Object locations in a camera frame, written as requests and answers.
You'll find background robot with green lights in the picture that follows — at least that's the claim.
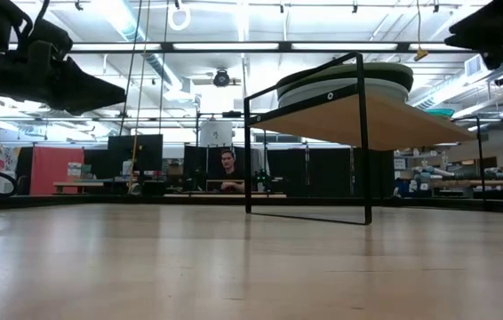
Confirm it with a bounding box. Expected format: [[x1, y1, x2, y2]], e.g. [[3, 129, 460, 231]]
[[250, 167, 280, 193]]

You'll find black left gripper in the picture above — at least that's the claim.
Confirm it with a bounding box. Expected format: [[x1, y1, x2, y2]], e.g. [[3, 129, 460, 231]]
[[0, 49, 127, 117]]

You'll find person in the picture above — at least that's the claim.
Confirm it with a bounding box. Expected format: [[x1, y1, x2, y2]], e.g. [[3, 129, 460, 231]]
[[206, 148, 246, 194]]

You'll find white plate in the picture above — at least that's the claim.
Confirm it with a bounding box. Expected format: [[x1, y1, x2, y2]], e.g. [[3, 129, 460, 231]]
[[277, 77, 411, 109]]

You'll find black overhead light rail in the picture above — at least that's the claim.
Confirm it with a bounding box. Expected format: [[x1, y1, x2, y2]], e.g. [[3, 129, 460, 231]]
[[6, 41, 503, 55]]

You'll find teal plate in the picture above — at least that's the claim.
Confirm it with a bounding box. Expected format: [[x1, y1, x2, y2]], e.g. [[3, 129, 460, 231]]
[[426, 108, 456, 119]]

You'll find pale green plate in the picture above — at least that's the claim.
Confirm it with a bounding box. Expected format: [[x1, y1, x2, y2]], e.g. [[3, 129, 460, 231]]
[[276, 63, 414, 77]]

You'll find yellow hanging cord plug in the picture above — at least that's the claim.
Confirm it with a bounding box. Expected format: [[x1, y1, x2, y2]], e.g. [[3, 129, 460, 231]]
[[412, 0, 429, 62]]

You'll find black aluminium table frame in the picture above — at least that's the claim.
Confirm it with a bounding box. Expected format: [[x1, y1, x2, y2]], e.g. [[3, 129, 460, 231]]
[[0, 194, 503, 217]]

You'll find black curtain partition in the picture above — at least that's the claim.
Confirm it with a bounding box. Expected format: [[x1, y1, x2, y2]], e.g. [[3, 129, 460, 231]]
[[183, 144, 395, 199]]

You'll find orange partition panel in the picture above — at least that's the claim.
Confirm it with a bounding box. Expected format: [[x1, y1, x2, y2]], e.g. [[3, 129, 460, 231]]
[[30, 146, 85, 196]]

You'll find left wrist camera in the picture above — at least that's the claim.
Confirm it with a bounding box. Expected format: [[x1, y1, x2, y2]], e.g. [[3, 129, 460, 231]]
[[22, 17, 75, 61]]

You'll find black hanging cable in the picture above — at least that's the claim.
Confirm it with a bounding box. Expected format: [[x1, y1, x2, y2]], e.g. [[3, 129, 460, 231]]
[[117, 0, 144, 137]]

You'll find background wooden table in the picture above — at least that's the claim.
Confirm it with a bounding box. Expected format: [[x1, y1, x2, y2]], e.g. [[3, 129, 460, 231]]
[[52, 180, 107, 196]]

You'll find black frame wooden shelf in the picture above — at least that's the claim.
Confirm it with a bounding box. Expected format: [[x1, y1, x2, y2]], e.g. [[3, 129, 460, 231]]
[[243, 51, 487, 227]]

